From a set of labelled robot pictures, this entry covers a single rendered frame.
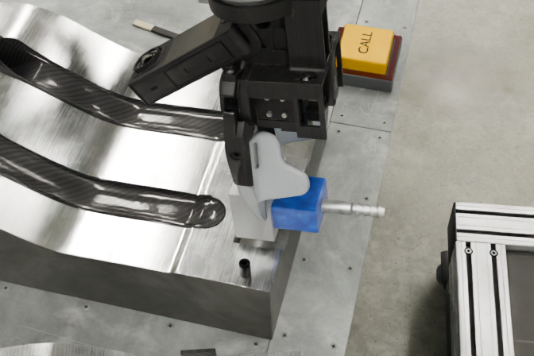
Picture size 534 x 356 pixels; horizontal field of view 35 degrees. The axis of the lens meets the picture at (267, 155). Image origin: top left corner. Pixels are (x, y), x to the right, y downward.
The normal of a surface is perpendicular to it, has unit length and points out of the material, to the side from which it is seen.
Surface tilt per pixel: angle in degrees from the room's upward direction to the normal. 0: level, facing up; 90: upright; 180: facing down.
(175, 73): 82
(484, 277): 0
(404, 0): 0
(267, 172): 71
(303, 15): 82
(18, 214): 27
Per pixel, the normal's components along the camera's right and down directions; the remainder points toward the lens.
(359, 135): -0.02, -0.63
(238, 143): -0.28, 0.43
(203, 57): -0.19, 0.67
